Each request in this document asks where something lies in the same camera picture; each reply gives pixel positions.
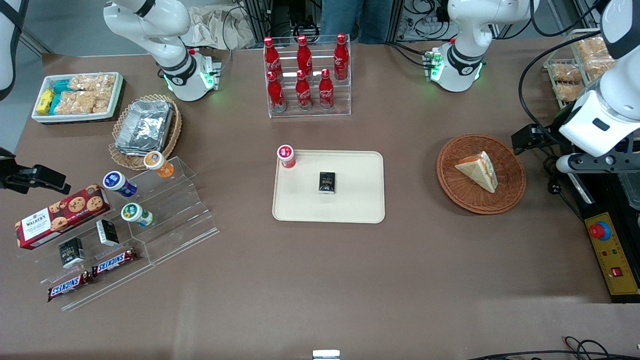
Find crumpled beige paper bag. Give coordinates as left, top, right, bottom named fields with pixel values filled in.
left=187, top=5, right=256, bottom=51

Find Snickers chocolate bar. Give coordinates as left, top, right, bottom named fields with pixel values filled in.
left=47, top=270, right=95, bottom=303
left=91, top=248, right=140, bottom=278

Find orange capped gum bottle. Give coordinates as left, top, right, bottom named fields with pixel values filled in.
left=143, top=150, right=175, bottom=179

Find light oval wicker basket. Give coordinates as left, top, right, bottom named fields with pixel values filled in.
left=108, top=93, right=183, bottom=171

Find clear acrylic tiered stand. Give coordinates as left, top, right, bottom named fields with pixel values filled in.
left=19, top=155, right=220, bottom=312

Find brown round wicker basket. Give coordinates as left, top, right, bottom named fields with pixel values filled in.
left=436, top=133, right=527, bottom=216

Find clear bread pack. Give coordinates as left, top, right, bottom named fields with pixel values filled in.
left=576, top=36, right=616, bottom=76
left=554, top=82, right=585, bottom=103
left=550, top=63, right=584, bottom=84

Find red emergency stop button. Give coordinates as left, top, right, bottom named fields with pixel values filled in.
left=588, top=221, right=612, bottom=241

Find red tartan cookie box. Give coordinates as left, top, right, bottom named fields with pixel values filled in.
left=14, top=183, right=112, bottom=250

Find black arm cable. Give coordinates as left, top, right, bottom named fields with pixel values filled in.
left=518, top=29, right=602, bottom=146

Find clear acrylic bottle rack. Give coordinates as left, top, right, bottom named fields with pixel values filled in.
left=263, top=34, right=352, bottom=119

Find red capped gum bottle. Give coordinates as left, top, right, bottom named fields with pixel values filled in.
left=277, top=144, right=297, bottom=170

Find white wire basket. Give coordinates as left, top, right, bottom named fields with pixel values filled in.
left=543, top=29, right=617, bottom=109

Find black tissue pack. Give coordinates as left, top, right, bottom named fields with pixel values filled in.
left=58, top=237, right=86, bottom=270
left=95, top=218, right=120, bottom=247

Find white rectangular snack bin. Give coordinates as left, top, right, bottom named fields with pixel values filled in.
left=31, top=72, right=126, bottom=125

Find red cola bottle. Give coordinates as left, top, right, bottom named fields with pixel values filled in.
left=333, top=33, right=350, bottom=81
left=318, top=68, right=335, bottom=110
left=263, top=36, right=284, bottom=81
left=266, top=71, right=287, bottom=112
left=295, top=70, right=313, bottom=111
left=296, top=35, right=314, bottom=76

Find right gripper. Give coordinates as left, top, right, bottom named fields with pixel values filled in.
left=0, top=147, right=72, bottom=196

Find beige plastic tray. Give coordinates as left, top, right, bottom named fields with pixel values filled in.
left=272, top=150, right=386, bottom=224

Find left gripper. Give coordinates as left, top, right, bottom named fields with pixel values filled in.
left=511, top=91, right=640, bottom=157

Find black floor cables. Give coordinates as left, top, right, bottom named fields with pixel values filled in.
left=467, top=335, right=640, bottom=360

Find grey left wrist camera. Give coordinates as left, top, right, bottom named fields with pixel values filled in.
left=555, top=152, right=640, bottom=175

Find small black box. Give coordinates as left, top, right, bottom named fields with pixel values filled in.
left=318, top=171, right=338, bottom=195

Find clear rice cracker pack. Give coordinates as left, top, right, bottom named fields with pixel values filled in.
left=55, top=91, right=97, bottom=115
left=69, top=75, right=103, bottom=93
left=93, top=74, right=117, bottom=114

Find yellow control box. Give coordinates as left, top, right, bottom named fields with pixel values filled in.
left=584, top=212, right=640, bottom=297

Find green capped gum bottle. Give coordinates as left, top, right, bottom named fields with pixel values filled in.
left=120, top=203, right=155, bottom=228

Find triangular wrapped sandwich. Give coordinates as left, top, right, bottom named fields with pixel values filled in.
left=454, top=151, right=499, bottom=194

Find blue-violet capped gum bottle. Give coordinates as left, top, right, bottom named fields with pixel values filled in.
left=102, top=170, right=139, bottom=198

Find person legs in jeans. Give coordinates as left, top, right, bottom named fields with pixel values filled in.
left=320, top=0, right=394, bottom=45

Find stack of foil trays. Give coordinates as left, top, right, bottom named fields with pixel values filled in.
left=114, top=99, right=174, bottom=157

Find clear plastic container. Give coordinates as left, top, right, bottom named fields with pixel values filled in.
left=619, top=170, right=640, bottom=211

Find yellow snack packet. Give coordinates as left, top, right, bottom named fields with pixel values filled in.
left=36, top=88, right=55, bottom=116

